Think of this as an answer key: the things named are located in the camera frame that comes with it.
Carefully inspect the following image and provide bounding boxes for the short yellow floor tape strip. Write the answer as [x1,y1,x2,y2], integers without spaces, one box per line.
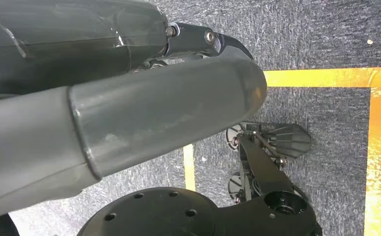
[182,144,197,192]

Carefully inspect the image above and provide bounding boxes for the black ribbed robot foot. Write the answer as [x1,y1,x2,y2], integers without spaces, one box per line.
[225,122,312,160]

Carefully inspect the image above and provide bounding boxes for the long yellow floor tape strip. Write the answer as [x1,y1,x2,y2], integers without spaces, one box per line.
[263,66,381,89]

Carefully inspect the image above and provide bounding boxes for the wide yellow floor tape strip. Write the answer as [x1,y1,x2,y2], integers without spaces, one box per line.
[363,87,381,236]

